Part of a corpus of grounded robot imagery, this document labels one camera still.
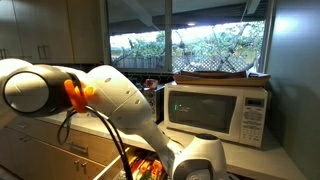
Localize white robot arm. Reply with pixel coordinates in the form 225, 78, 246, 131
0, 58, 230, 180

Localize red cup on toaster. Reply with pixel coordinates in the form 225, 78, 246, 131
146, 79, 158, 89

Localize wooden tray on microwave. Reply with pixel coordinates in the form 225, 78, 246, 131
173, 71, 271, 87

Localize open wooden drawer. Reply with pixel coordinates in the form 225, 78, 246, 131
93, 147, 170, 180

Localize white microwave oven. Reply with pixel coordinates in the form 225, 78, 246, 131
164, 82, 268, 147

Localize closed wooden drawer front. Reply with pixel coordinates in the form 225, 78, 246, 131
1, 116, 119, 165

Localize black corrugated cable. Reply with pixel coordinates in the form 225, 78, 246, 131
57, 105, 134, 180

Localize orange cable clip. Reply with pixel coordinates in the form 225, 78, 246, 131
64, 79, 95, 113

